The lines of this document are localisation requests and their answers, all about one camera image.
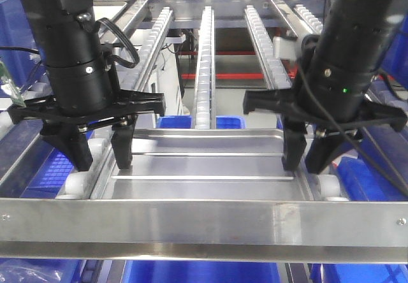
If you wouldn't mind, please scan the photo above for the silver tray far left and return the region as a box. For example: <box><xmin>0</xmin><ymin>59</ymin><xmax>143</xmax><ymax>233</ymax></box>
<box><xmin>93</xmin><ymin>0</ymin><xmax>128</xmax><ymax>23</ymax></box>

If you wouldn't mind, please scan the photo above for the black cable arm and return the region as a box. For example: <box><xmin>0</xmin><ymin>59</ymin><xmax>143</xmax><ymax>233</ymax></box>
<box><xmin>295</xmin><ymin>34</ymin><xmax>408</xmax><ymax>198</ymax></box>
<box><xmin>95</xmin><ymin>17</ymin><xmax>140</xmax><ymax>69</ymax></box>

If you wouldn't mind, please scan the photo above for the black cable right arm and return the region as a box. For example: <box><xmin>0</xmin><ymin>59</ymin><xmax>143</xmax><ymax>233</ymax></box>
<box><xmin>295</xmin><ymin>34</ymin><xmax>408</xmax><ymax>198</ymax></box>

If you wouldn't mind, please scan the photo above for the far right roller track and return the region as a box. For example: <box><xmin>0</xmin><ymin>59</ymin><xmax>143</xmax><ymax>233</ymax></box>
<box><xmin>294</xmin><ymin>4</ymin><xmax>323</xmax><ymax>34</ymax></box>

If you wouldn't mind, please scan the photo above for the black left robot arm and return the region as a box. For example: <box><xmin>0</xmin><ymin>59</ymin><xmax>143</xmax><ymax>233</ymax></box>
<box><xmin>8</xmin><ymin>0</ymin><xmax>164</xmax><ymax>171</ymax></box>

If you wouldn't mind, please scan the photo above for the steel front shelf rail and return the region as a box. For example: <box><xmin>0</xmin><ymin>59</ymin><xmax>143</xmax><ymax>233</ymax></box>
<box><xmin>1</xmin><ymin>198</ymin><xmax>407</xmax><ymax>264</ymax></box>

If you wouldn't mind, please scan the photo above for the silver ribbed metal tray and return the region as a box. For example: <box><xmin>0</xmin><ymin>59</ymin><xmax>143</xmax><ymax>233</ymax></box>
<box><xmin>92</xmin><ymin>129</ymin><xmax>313</xmax><ymax>201</ymax></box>

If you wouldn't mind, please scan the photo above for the right white roller track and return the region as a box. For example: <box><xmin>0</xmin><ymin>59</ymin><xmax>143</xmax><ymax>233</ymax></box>
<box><xmin>245</xmin><ymin>5</ymin><xmax>349</xmax><ymax>201</ymax></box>

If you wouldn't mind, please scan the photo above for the left white roller track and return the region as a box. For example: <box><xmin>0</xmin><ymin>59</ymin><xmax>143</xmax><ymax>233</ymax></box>
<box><xmin>55</xmin><ymin>7</ymin><xmax>173</xmax><ymax>200</ymax></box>

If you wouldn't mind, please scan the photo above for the blue bin bottom centre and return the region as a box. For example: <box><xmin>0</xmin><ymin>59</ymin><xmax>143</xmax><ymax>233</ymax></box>
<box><xmin>122</xmin><ymin>260</ymin><xmax>281</xmax><ymax>282</ymax></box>

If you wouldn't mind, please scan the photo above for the white roller track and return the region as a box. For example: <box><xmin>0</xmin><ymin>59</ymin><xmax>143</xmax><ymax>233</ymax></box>
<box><xmin>55</xmin><ymin>7</ymin><xmax>173</xmax><ymax>200</ymax></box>
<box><xmin>245</xmin><ymin>5</ymin><xmax>349</xmax><ymax>201</ymax></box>
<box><xmin>192</xmin><ymin>6</ymin><xmax>216</xmax><ymax>129</ymax></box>

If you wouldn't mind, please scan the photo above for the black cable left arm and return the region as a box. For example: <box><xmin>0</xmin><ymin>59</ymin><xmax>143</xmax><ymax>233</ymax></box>
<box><xmin>95</xmin><ymin>17</ymin><xmax>140</xmax><ymax>69</ymax></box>

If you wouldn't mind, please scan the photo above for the middle white roller track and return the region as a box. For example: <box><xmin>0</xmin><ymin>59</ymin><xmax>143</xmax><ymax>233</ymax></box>
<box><xmin>192</xmin><ymin>6</ymin><xmax>216</xmax><ymax>129</ymax></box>

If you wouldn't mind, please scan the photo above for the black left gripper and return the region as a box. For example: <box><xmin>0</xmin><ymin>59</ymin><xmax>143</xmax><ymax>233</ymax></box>
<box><xmin>7</xmin><ymin>89</ymin><xmax>166</xmax><ymax>173</ymax></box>

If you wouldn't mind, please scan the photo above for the red metal floor frame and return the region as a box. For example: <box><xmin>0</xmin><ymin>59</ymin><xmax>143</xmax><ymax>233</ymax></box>
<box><xmin>180</xmin><ymin>50</ymin><xmax>299</xmax><ymax>80</ymax></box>

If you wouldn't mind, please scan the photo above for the small blue bin below centre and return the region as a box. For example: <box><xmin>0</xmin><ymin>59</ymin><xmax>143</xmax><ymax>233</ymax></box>
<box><xmin>156</xmin><ymin>115</ymin><xmax>246</xmax><ymax>129</ymax></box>

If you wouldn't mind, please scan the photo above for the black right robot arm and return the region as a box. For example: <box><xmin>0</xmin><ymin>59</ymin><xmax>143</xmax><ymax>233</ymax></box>
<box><xmin>243</xmin><ymin>0</ymin><xmax>407</xmax><ymax>173</ymax></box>

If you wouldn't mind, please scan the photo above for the blue bin lower right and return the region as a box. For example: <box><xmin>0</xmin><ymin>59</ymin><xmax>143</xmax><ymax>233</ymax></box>
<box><xmin>337</xmin><ymin>126</ymin><xmax>407</xmax><ymax>201</ymax></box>

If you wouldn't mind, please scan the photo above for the blue bin lower left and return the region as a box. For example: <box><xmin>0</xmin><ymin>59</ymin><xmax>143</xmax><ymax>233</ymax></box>
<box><xmin>20</xmin><ymin>149</ymin><xmax>74</xmax><ymax>199</ymax></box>

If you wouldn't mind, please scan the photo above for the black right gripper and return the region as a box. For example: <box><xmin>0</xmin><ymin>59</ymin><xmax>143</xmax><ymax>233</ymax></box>
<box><xmin>243</xmin><ymin>88</ymin><xmax>407</xmax><ymax>174</ymax></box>

